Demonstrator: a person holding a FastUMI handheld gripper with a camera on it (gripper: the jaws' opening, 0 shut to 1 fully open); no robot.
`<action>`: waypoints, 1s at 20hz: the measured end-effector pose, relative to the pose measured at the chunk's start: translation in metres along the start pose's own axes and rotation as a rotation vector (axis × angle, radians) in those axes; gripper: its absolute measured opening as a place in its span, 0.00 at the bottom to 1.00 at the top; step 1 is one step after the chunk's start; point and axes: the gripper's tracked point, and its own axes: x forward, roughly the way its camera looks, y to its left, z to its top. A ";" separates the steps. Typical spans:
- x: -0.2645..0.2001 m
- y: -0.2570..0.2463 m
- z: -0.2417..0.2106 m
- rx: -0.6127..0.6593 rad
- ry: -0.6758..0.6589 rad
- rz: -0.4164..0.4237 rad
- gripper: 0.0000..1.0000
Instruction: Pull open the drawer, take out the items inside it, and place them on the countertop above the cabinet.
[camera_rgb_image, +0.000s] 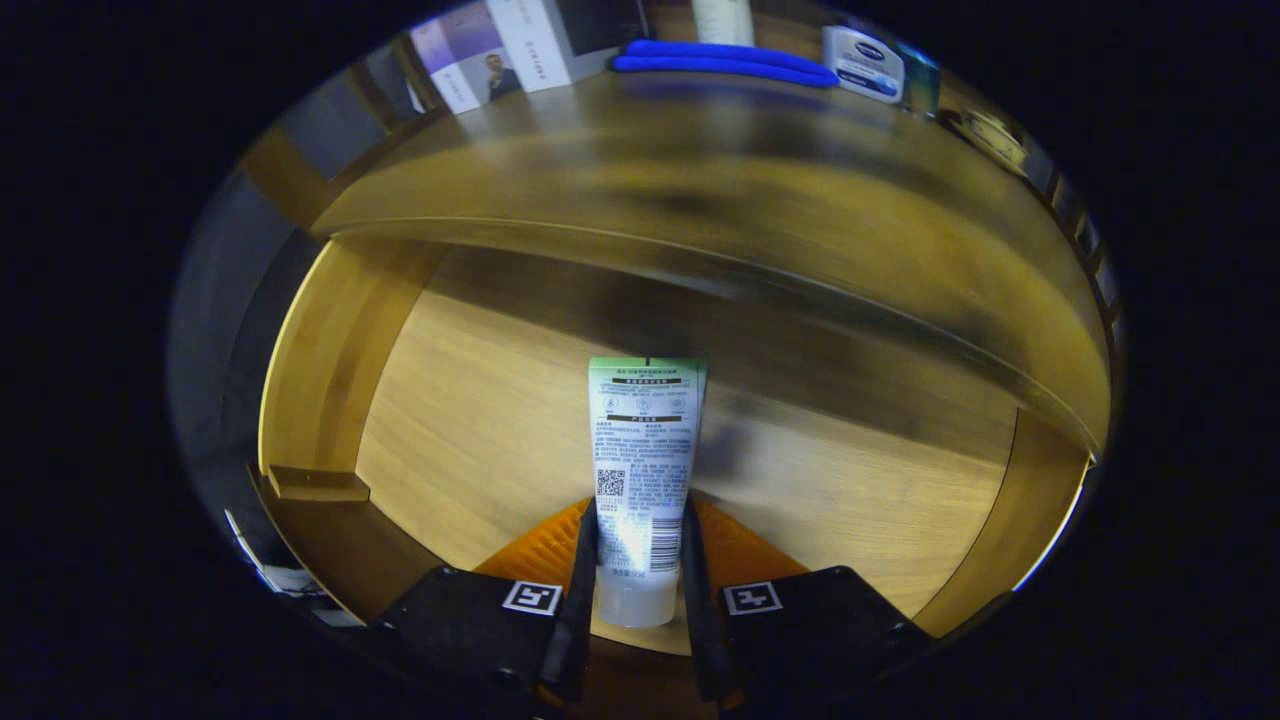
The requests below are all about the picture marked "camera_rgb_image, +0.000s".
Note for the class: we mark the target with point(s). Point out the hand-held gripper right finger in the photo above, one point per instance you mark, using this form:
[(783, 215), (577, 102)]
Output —
[(810, 625)]

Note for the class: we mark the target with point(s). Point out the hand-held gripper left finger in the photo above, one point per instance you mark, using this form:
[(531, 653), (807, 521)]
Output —
[(470, 630)]

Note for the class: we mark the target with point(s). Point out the wooden drawer with black knob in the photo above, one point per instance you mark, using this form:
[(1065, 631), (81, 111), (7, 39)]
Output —
[(480, 400)]

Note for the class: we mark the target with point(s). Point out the white and green tube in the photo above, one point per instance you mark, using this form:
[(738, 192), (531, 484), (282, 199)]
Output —
[(645, 450)]

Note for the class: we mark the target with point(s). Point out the wooden countertop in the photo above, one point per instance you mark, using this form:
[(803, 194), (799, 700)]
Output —
[(700, 180)]

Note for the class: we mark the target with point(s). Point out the wooden cabinet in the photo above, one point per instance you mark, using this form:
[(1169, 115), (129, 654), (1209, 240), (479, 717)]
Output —
[(290, 175)]

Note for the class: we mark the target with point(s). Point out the black backdrop cloth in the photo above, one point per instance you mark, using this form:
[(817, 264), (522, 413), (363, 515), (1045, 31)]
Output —
[(215, 350)]

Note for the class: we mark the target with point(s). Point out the ceramic lidded tea cup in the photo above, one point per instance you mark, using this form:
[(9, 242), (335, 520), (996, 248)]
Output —
[(990, 140)]

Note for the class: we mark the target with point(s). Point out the teal bottle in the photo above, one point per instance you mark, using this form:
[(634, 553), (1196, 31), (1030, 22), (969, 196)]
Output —
[(920, 85)]

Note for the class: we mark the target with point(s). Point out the white bottle with blue label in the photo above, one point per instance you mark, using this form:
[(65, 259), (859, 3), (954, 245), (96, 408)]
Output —
[(865, 65)]

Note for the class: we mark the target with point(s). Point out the purple book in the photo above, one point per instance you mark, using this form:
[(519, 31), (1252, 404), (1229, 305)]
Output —
[(450, 60)]

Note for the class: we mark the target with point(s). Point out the blue folded cloth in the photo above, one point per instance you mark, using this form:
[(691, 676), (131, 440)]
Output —
[(720, 60)]

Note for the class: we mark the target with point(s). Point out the white and black book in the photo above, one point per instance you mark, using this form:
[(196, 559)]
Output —
[(540, 40)]

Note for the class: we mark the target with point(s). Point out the white pump bottle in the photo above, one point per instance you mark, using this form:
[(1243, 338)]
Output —
[(722, 20)]

